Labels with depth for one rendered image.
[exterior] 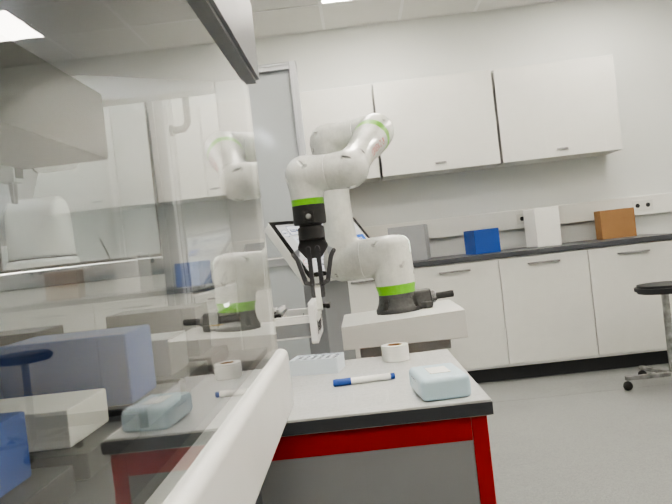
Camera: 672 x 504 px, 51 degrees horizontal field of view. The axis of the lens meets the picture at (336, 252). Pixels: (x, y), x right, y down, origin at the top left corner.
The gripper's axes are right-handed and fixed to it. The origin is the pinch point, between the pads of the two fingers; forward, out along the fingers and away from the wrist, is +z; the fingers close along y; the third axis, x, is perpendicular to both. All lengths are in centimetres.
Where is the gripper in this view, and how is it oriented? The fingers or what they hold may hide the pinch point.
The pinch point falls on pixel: (318, 297)
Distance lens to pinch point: 198.8
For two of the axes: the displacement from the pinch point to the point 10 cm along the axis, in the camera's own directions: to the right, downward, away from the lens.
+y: 9.9, -1.1, -0.3
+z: 1.2, 9.9, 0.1
